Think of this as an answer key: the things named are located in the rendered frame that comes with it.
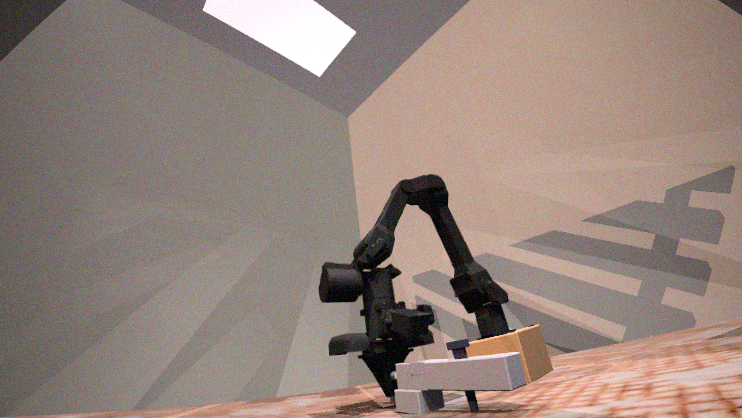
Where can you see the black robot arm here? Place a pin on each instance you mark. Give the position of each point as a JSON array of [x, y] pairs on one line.
[[472, 283]]

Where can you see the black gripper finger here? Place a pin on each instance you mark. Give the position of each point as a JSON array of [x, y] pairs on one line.
[[378, 364], [396, 358]]

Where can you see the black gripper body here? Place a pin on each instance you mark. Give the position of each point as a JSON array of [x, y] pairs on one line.
[[367, 343]]

